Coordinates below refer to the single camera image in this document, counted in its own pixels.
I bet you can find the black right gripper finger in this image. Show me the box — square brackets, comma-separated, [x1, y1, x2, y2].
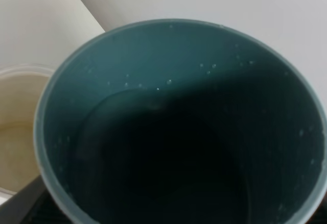
[1, 176, 69, 224]

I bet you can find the teal plastic cup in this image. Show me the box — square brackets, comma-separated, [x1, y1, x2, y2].
[34, 19, 326, 223]

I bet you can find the white cup with blue sleeve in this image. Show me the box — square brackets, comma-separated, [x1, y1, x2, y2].
[1, 64, 54, 204]

